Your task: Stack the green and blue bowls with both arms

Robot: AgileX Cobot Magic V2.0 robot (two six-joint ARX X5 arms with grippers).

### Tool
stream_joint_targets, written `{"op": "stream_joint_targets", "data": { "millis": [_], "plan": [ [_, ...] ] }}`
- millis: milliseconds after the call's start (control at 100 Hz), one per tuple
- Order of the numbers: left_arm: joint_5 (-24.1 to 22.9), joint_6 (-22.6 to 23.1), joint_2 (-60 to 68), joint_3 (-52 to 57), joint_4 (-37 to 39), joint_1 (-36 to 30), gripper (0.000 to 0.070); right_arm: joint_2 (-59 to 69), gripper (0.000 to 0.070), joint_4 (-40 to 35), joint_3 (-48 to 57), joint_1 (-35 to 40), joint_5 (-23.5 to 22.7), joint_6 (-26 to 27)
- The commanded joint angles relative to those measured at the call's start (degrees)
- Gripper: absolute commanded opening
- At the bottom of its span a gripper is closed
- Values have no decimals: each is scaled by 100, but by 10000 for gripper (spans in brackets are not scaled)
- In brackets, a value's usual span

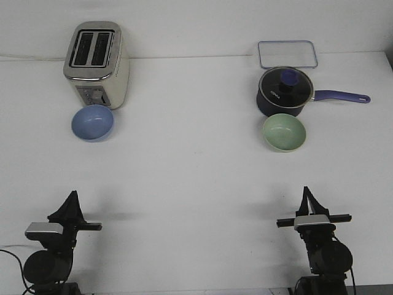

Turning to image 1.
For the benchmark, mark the silver two-slot toaster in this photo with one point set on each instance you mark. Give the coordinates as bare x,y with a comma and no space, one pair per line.
97,64

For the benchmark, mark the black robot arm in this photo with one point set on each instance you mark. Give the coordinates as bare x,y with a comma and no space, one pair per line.
329,259
48,269

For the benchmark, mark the dark blue saucepan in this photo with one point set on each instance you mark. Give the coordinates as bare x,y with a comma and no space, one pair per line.
270,109

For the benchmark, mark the blue bowl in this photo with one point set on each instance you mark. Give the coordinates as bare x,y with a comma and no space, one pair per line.
93,123

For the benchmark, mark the glass pot lid blue knob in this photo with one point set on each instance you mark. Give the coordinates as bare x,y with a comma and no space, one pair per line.
286,87

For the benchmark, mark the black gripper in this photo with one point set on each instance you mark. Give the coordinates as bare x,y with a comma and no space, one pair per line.
70,217
322,232

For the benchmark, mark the clear container lid blue rim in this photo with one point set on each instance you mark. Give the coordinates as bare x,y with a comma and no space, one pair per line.
297,54

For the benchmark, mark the green bowl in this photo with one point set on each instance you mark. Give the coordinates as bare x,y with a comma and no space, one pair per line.
284,132

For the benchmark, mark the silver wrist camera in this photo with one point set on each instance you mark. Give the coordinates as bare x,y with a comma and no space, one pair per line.
310,220
41,230

